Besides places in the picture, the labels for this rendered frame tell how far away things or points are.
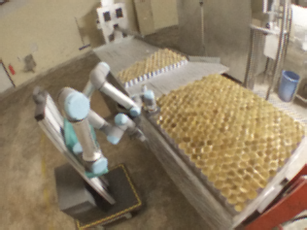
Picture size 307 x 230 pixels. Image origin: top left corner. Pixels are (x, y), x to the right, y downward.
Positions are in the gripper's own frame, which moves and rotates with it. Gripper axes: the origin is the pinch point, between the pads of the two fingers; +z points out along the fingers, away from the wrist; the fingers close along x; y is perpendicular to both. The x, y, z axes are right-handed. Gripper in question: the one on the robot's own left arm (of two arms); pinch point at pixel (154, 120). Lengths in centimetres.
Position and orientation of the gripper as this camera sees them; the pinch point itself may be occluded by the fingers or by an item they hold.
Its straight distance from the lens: 157.3
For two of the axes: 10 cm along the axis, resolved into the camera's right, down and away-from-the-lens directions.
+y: 4.7, 5.1, -7.2
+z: 1.6, 7.5, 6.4
